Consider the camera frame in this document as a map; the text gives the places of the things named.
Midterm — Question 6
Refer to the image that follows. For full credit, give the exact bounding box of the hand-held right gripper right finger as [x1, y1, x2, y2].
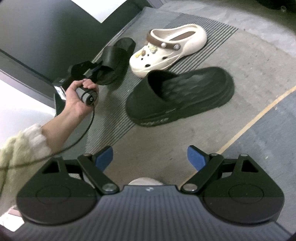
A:
[180, 145, 260, 194]

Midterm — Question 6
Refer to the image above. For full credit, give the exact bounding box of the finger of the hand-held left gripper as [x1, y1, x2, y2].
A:
[89, 62, 110, 78]

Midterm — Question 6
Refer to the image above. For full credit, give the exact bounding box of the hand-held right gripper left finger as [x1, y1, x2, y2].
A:
[42, 146, 120, 194]

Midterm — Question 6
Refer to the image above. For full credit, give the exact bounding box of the black slide sandal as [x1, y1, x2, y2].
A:
[94, 37, 136, 85]
[125, 67, 235, 128]

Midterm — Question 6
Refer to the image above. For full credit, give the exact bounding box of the beige lace-up sneaker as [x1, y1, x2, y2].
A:
[128, 177, 164, 186]

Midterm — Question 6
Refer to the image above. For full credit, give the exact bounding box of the cream clog brown strap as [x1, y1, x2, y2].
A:
[129, 23, 207, 78]

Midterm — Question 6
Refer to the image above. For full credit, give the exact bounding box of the person's left forearm cream sleeve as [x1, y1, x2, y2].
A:
[0, 108, 80, 193]

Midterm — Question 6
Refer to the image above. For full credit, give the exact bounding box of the person's left hand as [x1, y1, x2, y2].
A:
[62, 79, 100, 119]

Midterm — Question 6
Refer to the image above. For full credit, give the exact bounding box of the grey green entry mat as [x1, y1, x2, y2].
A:
[85, 7, 296, 186]

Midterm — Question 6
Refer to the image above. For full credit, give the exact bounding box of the dark front door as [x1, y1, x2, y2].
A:
[0, 0, 148, 103]

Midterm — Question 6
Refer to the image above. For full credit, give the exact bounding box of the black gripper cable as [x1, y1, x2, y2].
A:
[0, 102, 96, 172]

